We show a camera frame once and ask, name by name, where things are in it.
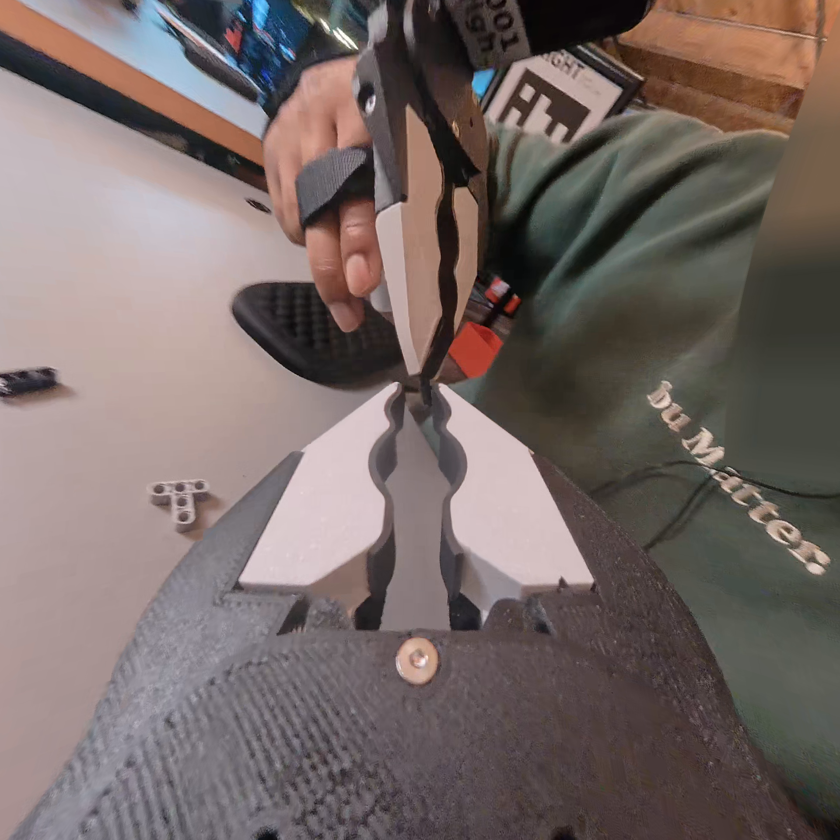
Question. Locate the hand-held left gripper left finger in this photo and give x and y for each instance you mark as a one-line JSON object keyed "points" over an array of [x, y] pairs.
{"points": [[315, 512]]}

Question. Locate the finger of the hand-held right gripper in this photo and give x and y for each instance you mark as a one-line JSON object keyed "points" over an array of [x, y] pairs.
{"points": [[417, 249], [469, 243]]}

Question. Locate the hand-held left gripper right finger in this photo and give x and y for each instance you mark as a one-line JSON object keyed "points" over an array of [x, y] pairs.
{"points": [[518, 518]]}

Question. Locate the grey t-shaped lego piece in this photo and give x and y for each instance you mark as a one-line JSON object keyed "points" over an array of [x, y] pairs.
{"points": [[178, 502]]}

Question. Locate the black lego pin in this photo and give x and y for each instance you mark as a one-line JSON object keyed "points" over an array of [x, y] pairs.
{"points": [[423, 392]]}

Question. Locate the black lego beam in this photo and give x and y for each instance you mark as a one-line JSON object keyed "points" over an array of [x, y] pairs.
{"points": [[26, 380]]}

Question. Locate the person's right hand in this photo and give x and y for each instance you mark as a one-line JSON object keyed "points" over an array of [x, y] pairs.
{"points": [[308, 124]]}

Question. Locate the small red black object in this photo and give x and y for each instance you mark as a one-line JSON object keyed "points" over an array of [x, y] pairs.
{"points": [[502, 294]]}

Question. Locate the orange plastic box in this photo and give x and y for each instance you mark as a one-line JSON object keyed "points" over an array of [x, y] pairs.
{"points": [[476, 348]]}

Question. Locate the black white tag sign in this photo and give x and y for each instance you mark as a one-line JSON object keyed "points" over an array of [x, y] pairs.
{"points": [[551, 105]]}

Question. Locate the black textured pad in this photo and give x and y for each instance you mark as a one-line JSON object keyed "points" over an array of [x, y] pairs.
{"points": [[295, 328]]}

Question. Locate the black table grommet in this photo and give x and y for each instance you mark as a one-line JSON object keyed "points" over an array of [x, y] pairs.
{"points": [[258, 205]]}

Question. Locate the computer monitor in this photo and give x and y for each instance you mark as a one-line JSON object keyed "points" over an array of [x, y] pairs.
{"points": [[216, 46]]}

